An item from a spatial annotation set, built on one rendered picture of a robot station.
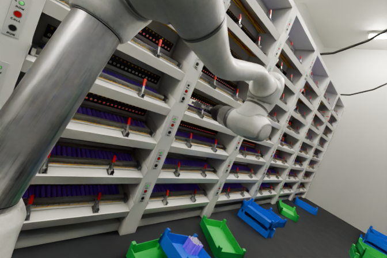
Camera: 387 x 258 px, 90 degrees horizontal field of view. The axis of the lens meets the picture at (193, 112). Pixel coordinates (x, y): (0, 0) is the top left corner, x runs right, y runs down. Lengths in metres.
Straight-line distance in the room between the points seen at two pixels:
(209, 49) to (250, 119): 0.38
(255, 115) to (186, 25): 0.47
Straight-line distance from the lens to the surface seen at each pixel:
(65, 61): 0.41
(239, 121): 0.73
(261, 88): 0.74
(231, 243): 1.67
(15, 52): 0.82
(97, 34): 0.42
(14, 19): 0.82
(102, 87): 0.87
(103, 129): 0.96
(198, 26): 0.36
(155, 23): 1.16
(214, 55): 0.42
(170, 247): 1.16
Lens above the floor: 0.83
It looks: 3 degrees down
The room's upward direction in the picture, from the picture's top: 22 degrees clockwise
